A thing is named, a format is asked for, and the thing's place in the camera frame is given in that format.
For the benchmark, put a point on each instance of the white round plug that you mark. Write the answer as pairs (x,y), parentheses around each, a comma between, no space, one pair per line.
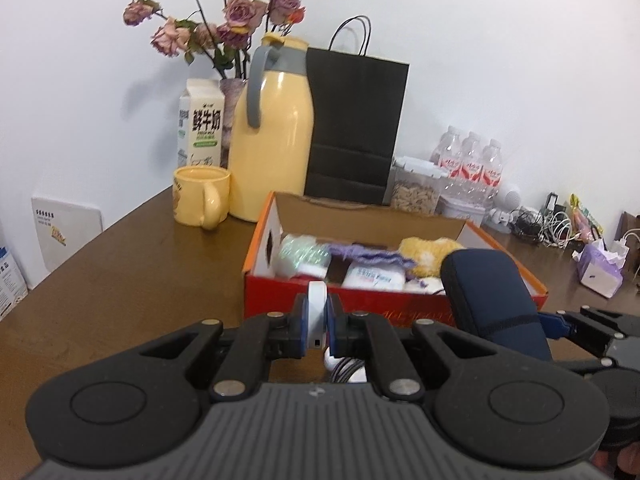
(328,358)

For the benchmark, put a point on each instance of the small black device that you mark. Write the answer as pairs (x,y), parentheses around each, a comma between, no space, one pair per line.
(552,201)

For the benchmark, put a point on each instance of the purple knitted cloth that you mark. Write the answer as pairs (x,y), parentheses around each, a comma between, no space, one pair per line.
(375,255)

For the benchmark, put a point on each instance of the white wall panel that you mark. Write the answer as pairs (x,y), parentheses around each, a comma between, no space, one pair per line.
(65,230)

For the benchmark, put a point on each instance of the white milk carton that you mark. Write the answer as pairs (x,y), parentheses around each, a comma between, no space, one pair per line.
(200,125)

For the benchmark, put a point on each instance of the yellow white plush toy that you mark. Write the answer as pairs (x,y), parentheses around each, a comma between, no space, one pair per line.
(430,252)

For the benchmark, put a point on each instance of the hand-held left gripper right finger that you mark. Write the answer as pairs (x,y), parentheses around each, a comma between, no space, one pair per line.
(330,325)

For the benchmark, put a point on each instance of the white charger adapter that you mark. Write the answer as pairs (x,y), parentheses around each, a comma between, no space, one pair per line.
(316,315)

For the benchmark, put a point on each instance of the colourful snack packet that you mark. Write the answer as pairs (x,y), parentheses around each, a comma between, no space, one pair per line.
(585,217)

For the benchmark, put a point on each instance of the white wipes pack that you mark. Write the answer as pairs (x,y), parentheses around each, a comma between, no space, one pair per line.
(372,276)

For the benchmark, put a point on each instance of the small water bottle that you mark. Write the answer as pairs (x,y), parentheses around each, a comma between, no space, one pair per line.
(491,167)
(470,160)
(447,150)

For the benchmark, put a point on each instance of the black paper bag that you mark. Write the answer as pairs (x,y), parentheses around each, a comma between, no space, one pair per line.
(350,125)

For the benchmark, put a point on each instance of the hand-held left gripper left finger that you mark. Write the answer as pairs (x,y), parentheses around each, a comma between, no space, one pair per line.
(300,325)

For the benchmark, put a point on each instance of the dried rose bouquet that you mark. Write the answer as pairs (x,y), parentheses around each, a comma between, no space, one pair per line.
(240,10)

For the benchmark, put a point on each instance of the purple tissue pack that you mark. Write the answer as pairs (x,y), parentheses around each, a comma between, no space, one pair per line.
(600,270)

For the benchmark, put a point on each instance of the blue white bag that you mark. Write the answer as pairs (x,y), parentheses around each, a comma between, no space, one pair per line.
(12,280)

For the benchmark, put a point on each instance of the white robot figurine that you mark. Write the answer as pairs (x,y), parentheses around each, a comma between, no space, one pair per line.
(510,197)

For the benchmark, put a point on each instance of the red cardboard box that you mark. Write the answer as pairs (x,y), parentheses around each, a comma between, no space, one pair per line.
(270,295)

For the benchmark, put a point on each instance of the yellow thermos jug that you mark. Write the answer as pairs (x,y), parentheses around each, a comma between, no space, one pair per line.
(270,140)

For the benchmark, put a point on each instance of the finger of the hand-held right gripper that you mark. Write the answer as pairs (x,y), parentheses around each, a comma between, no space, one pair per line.
(590,366)
(552,325)

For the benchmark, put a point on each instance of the brown paper bag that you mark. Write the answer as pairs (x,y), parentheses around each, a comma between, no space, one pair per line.
(631,230)

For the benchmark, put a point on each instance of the green glitter pack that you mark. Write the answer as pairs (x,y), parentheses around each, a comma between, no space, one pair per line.
(300,257)

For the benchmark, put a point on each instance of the navy zip case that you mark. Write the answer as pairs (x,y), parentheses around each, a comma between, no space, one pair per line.
(490,300)

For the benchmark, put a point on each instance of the clear seed container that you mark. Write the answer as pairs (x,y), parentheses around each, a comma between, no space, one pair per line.
(415,197)

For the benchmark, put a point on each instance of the yellow mug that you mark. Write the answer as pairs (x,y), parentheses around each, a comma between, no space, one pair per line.
(192,197)

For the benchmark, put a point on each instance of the person's right hand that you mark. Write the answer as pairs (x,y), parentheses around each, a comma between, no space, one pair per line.
(622,462)

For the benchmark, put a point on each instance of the grey flower vase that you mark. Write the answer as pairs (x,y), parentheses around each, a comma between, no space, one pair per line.
(231,105)

